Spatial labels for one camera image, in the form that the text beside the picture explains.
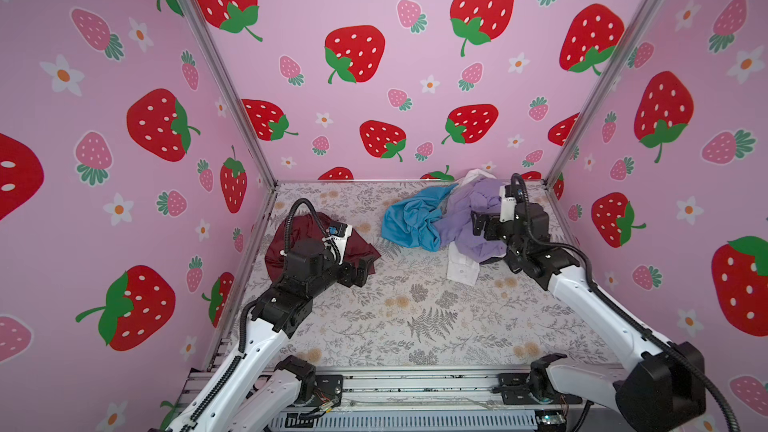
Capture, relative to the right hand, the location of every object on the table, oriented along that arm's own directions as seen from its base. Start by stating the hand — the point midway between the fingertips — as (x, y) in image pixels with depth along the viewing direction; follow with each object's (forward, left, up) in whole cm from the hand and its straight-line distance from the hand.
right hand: (487, 210), depth 80 cm
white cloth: (-5, +4, -24) cm, 25 cm away
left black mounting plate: (-43, +37, -24) cm, 62 cm away
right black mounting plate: (-38, -8, -23) cm, 45 cm away
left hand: (-16, +33, -1) cm, 37 cm away
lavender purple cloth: (+9, +6, -17) cm, 20 cm away
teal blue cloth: (+7, +21, -16) cm, 28 cm away
